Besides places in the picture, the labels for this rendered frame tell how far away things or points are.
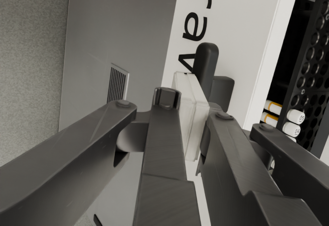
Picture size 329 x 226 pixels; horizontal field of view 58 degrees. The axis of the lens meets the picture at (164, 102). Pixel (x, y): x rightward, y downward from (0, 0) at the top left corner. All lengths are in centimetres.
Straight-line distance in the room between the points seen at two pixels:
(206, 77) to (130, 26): 45
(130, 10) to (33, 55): 53
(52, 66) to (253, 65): 96
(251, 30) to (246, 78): 3
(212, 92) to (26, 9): 91
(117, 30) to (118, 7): 5
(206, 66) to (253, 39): 4
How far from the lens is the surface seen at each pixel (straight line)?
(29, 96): 114
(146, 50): 58
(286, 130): 32
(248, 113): 22
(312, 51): 32
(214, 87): 21
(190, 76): 19
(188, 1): 28
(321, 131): 35
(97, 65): 79
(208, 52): 20
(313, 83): 34
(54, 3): 109
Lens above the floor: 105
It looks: 49 degrees down
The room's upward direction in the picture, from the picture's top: 121 degrees clockwise
